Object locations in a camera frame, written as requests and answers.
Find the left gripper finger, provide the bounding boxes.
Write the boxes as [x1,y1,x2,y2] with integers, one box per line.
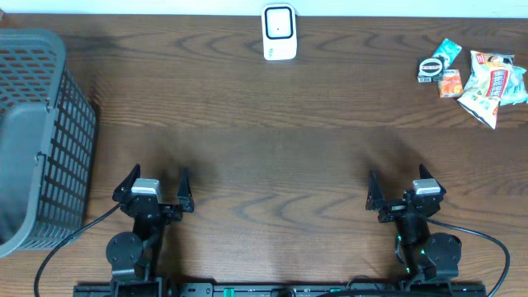
[112,163,140,202]
[177,168,195,213]

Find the orange small box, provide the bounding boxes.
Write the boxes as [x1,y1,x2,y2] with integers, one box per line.
[437,69,464,98]

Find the dark green round-label packet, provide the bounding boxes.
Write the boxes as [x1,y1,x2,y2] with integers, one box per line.
[417,57,445,83]

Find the yellow snack bag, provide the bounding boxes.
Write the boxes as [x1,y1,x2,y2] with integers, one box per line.
[457,50,514,129]

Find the teal snack packet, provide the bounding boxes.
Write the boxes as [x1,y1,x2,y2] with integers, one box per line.
[500,66,527,106]

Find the light teal small packet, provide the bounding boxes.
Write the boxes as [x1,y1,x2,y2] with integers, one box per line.
[432,38,462,69]

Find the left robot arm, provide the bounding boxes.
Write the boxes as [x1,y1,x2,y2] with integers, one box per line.
[106,164,195,297]

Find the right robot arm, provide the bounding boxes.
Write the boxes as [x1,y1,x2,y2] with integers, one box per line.
[365,164,461,290]

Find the white barcode scanner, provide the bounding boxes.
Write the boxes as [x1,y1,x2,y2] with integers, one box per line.
[261,3,298,61]

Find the grey plastic mesh basket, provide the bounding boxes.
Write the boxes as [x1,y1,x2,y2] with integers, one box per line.
[1,29,97,257]

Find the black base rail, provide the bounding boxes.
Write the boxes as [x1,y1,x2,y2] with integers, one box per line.
[72,280,487,297]

